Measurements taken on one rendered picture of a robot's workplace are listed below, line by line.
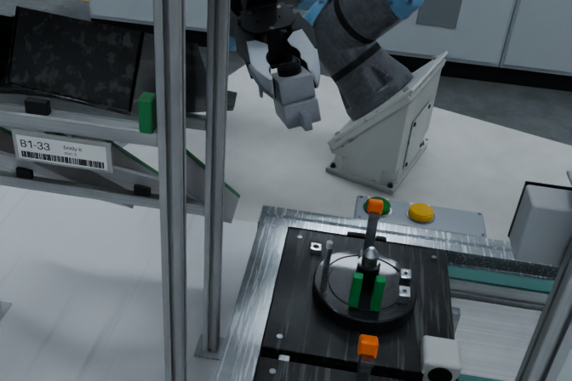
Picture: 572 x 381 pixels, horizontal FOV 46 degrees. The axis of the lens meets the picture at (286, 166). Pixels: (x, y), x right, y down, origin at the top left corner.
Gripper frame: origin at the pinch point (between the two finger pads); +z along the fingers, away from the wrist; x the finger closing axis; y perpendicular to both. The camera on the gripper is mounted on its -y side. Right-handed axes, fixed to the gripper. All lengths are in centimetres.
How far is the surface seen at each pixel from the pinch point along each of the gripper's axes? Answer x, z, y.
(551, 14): -195, -172, 185
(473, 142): -49, -23, 59
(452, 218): -24.2, 7.3, 33.1
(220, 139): 10.8, 7.8, -1.9
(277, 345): 10.0, 24.7, 18.8
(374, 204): -8.2, 10.4, 16.6
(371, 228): -7.2, 12.3, 19.5
